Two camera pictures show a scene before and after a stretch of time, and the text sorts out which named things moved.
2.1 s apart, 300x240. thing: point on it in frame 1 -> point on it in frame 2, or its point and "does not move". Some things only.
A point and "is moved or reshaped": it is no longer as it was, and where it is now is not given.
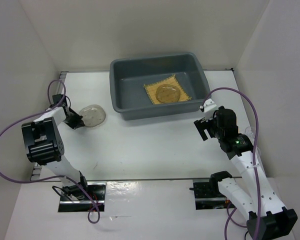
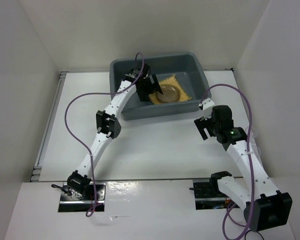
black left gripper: x=78 y=122 -> x=153 y=87
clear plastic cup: x=257 y=153 does not move
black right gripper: x=201 y=126 does not move
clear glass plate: x=93 y=115 -> x=170 y=93
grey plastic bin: x=144 y=86 does not move
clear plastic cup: x=250 y=133 is moved or reshaped
